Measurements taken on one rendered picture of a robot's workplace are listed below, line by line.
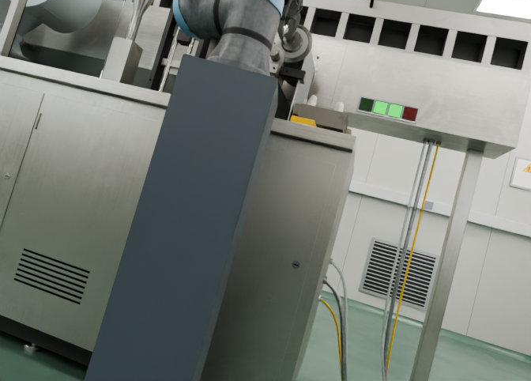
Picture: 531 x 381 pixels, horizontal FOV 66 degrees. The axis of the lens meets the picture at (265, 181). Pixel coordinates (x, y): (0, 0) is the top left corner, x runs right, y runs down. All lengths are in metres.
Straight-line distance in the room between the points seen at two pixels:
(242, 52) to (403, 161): 3.37
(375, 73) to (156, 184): 1.25
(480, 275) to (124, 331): 3.67
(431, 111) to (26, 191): 1.53
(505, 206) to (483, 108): 2.50
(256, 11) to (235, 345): 0.86
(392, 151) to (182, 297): 3.50
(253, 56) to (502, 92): 1.24
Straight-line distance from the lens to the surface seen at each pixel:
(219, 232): 0.81
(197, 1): 1.03
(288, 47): 1.54
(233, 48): 0.90
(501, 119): 1.89
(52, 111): 1.52
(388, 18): 1.97
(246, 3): 0.96
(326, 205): 1.14
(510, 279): 4.31
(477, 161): 1.99
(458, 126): 1.84
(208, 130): 0.83
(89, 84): 1.44
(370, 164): 4.12
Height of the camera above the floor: 0.64
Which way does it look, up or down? 4 degrees up
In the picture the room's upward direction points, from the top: 16 degrees clockwise
